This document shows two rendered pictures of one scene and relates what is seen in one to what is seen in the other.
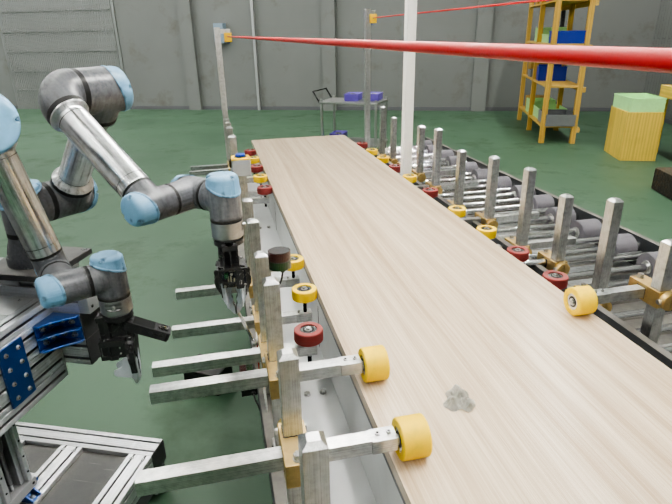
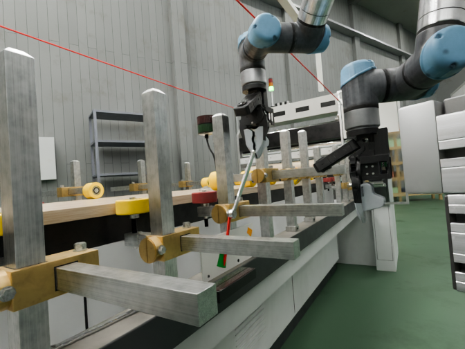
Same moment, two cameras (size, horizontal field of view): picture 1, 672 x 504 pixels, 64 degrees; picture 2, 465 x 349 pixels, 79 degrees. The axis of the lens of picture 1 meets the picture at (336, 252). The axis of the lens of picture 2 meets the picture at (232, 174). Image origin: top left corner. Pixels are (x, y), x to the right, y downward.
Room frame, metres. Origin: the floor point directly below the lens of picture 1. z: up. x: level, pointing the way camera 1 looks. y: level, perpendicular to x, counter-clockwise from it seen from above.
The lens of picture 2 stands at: (1.84, 0.77, 0.93)
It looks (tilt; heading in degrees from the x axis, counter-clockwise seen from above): 2 degrees up; 224
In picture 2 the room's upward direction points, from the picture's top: 4 degrees counter-clockwise
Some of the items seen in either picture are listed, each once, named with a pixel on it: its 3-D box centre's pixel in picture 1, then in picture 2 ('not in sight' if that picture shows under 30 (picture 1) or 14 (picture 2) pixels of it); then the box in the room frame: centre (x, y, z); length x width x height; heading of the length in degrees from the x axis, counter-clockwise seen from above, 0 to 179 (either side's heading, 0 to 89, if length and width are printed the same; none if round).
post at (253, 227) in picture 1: (258, 290); (160, 202); (1.52, 0.25, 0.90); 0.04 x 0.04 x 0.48; 12
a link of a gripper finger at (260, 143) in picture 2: (228, 300); (263, 142); (1.18, 0.27, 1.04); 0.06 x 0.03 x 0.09; 12
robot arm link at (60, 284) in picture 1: (63, 285); (409, 80); (1.12, 0.63, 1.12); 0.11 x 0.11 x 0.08; 36
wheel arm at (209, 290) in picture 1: (239, 287); (79, 279); (1.72, 0.35, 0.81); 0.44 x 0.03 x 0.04; 102
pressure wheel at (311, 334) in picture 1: (309, 345); (205, 208); (1.26, 0.08, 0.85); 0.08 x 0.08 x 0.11
